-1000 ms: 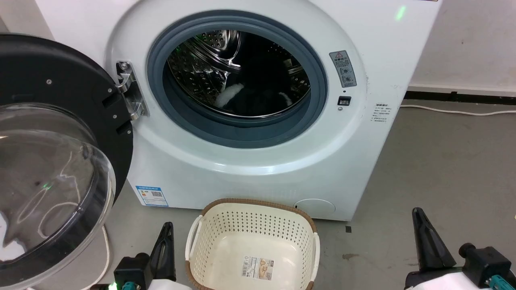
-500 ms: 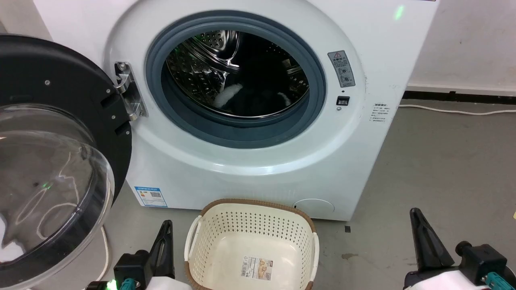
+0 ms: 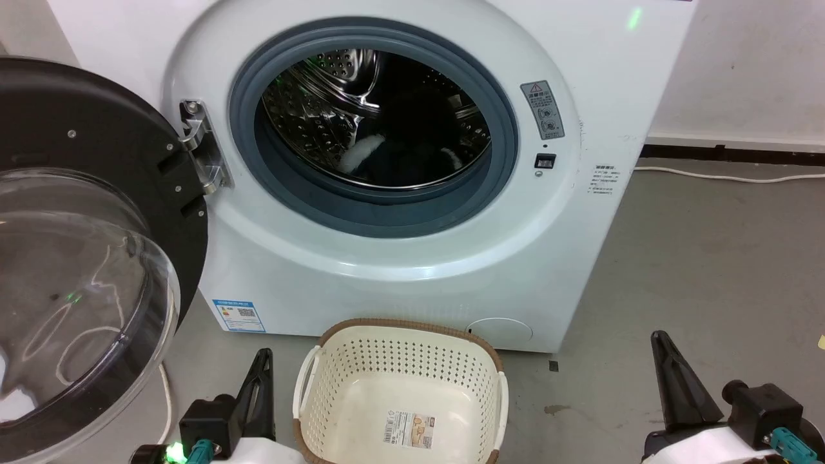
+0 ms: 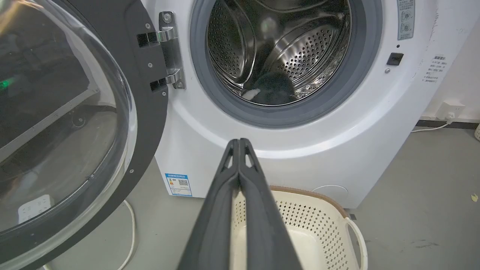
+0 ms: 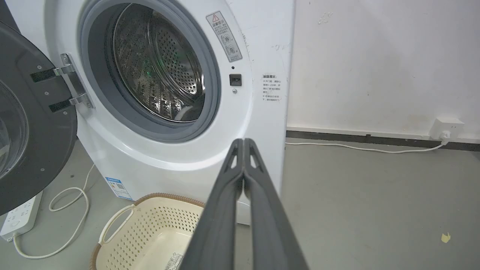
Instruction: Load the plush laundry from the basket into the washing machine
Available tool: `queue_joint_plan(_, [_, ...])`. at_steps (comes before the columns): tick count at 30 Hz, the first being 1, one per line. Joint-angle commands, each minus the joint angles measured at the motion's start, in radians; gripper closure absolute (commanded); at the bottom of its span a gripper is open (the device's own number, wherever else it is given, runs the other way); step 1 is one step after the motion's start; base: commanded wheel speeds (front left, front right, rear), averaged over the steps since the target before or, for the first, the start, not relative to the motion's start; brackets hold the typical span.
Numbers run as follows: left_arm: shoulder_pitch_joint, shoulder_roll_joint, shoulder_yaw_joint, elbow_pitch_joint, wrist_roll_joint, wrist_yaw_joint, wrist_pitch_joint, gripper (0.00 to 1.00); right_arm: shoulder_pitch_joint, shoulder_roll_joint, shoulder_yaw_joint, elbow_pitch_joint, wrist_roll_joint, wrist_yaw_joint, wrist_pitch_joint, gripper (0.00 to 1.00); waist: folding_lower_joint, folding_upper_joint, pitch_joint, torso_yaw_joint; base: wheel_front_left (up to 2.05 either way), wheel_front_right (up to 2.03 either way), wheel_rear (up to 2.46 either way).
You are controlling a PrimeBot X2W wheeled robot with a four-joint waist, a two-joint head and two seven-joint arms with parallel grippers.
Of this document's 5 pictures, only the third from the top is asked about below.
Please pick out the black wall baseboard strip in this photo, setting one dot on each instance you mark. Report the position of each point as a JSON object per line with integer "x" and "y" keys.
{"x": 735, "y": 153}

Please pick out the metal door hinge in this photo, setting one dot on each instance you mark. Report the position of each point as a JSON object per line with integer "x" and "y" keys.
{"x": 200, "y": 148}

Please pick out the grey warning sticker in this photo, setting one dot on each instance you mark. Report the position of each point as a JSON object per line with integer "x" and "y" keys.
{"x": 543, "y": 109}

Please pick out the small printed text sticker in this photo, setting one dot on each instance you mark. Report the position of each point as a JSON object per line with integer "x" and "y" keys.
{"x": 604, "y": 179}

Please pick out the round white filter cover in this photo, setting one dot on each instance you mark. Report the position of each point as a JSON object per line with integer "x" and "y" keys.
{"x": 499, "y": 331}

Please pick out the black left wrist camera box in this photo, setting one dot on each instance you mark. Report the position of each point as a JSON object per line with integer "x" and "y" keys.
{"x": 206, "y": 422}

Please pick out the dark plush laundry white trim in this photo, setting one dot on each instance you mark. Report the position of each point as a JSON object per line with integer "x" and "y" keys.
{"x": 406, "y": 161}

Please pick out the grey rubber door gasket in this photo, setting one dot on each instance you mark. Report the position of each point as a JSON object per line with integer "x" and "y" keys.
{"x": 387, "y": 206}

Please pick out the stainless steel washer drum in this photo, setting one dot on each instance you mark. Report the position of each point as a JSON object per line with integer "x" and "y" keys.
{"x": 316, "y": 109}

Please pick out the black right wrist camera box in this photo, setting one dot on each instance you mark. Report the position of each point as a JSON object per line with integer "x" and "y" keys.
{"x": 764, "y": 409}

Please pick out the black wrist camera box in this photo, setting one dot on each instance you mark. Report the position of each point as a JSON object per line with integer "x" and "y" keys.
{"x": 206, "y": 422}
{"x": 764, "y": 409}

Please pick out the basket product label sticker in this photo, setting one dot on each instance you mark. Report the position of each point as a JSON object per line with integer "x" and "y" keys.
{"x": 408, "y": 430}

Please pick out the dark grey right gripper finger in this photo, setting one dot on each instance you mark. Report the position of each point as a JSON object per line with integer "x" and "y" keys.
{"x": 702, "y": 403}
{"x": 670, "y": 386}

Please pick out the blue energy label sticker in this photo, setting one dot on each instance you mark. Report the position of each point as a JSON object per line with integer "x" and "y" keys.
{"x": 238, "y": 315}

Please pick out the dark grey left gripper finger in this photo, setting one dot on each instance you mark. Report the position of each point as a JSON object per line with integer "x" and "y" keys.
{"x": 248, "y": 403}
{"x": 266, "y": 399}

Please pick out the black round washer door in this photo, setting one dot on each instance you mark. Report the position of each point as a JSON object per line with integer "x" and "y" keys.
{"x": 84, "y": 270}

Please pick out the black door latch socket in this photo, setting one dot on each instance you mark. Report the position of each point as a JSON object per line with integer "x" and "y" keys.
{"x": 544, "y": 161}

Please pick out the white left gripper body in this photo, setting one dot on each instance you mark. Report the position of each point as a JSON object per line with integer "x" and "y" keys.
{"x": 264, "y": 453}

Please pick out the cream perforated laundry basket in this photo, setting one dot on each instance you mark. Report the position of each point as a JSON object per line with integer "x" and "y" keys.
{"x": 399, "y": 361}

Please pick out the white front-load washing machine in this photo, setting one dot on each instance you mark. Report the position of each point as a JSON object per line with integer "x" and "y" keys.
{"x": 399, "y": 283}

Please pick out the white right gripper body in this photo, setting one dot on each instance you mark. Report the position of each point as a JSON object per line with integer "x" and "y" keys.
{"x": 702, "y": 448}

